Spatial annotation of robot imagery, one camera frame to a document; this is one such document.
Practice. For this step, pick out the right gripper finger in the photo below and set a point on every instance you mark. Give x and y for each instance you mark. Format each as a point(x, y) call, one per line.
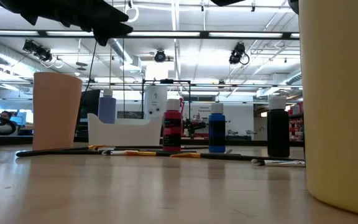
point(227, 2)

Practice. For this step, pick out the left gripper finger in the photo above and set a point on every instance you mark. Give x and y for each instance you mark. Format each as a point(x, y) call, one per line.
point(110, 12)
point(107, 32)

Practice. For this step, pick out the large lavender paint bottle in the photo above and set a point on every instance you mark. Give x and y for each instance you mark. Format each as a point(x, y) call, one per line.
point(107, 109)

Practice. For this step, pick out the white plastic caddy bin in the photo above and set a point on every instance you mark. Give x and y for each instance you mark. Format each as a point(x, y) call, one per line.
point(126, 133)

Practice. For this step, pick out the large yellow paint bottle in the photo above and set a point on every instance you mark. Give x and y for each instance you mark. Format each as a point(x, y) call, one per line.
point(337, 109)

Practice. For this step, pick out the small red paint bottle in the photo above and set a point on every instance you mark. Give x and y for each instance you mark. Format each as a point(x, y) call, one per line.
point(172, 124)

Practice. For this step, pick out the black paintbrush silver ferrule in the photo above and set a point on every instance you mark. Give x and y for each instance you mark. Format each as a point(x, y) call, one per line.
point(110, 148)
point(113, 152)
point(284, 162)

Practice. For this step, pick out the small blue paint bottle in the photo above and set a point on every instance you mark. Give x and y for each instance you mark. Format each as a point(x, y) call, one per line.
point(217, 124)

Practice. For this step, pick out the small black paint bottle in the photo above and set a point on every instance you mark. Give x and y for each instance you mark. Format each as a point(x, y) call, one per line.
point(278, 130)

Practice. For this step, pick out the black background robot arm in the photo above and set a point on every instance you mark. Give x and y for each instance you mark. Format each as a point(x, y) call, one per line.
point(194, 126)

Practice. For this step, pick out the black overhead light bar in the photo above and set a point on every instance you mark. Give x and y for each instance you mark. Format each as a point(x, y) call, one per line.
point(207, 34)

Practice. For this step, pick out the black monitor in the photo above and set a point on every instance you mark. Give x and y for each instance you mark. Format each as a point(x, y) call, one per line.
point(90, 105)

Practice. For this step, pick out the red desk lamp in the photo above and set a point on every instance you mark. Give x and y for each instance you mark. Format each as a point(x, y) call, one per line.
point(182, 107)

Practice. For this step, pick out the person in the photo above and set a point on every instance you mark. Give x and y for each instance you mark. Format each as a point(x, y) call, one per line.
point(6, 115)

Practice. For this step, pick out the red bin shelf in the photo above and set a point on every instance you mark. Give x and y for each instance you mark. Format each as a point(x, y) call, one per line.
point(296, 124)

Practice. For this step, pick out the long black orange-bristle paintbrush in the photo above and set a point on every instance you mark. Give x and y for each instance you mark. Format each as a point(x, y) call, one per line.
point(57, 152)

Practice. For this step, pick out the black ceiling camera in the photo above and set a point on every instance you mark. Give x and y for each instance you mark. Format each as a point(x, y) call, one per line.
point(237, 53)
point(160, 56)
point(43, 53)

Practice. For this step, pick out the black metal frame stand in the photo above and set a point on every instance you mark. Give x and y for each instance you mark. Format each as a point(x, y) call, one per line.
point(166, 81)

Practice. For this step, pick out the white wall-mounted machine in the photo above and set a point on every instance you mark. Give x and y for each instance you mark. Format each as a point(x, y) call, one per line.
point(155, 99)

